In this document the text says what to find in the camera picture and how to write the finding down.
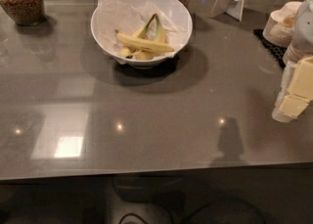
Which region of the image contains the yellow banana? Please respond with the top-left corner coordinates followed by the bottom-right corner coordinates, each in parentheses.
top-left (115, 30), bottom-right (174, 53)

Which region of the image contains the black rubber mat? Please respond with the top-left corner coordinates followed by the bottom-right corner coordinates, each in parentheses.
top-left (253, 29), bottom-right (286, 69)

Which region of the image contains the stack of paper cups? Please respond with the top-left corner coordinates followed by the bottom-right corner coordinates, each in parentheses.
top-left (262, 1), bottom-right (301, 48)

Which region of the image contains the left glass jar with grains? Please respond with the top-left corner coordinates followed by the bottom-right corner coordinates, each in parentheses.
top-left (0, 0), bottom-right (45, 25)

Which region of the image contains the white bowl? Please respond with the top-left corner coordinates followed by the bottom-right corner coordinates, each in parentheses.
top-left (90, 0), bottom-right (194, 69)

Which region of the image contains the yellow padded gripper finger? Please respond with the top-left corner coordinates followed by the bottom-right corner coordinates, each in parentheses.
top-left (272, 93), bottom-right (310, 123)
top-left (288, 57), bottom-right (313, 101)

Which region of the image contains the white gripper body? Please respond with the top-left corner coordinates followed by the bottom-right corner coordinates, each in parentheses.
top-left (275, 61), bottom-right (296, 108)

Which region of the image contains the white paper bowl liner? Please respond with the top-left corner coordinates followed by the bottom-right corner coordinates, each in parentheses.
top-left (95, 0), bottom-right (189, 66)

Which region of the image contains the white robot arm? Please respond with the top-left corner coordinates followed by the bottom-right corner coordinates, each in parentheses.
top-left (272, 0), bottom-right (313, 123)

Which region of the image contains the green-stemmed banana bunch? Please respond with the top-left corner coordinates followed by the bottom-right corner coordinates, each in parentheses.
top-left (119, 14), bottom-right (166, 61)

